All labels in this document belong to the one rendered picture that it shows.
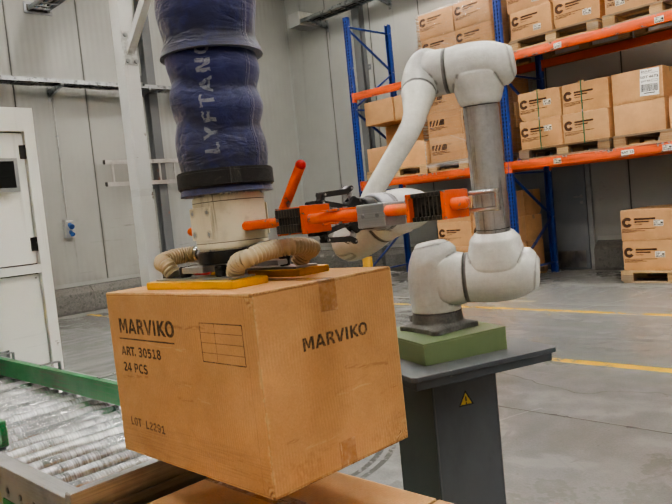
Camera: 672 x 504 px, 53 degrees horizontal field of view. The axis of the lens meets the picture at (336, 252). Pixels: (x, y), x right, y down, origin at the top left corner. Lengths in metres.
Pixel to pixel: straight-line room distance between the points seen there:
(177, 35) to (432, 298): 1.04
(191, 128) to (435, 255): 0.86
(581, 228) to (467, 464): 8.37
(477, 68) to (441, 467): 1.16
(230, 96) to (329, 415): 0.73
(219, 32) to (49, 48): 10.14
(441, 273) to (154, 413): 0.92
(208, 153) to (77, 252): 9.86
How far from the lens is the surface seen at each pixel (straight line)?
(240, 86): 1.59
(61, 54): 11.74
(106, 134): 11.76
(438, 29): 10.15
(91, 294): 11.30
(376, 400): 1.54
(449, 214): 1.17
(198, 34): 1.59
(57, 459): 2.34
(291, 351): 1.35
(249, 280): 1.45
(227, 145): 1.55
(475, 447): 2.19
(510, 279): 2.03
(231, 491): 1.82
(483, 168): 2.03
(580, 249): 10.42
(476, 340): 2.06
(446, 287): 2.06
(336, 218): 1.34
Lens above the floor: 1.22
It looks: 4 degrees down
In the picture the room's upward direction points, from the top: 6 degrees counter-clockwise
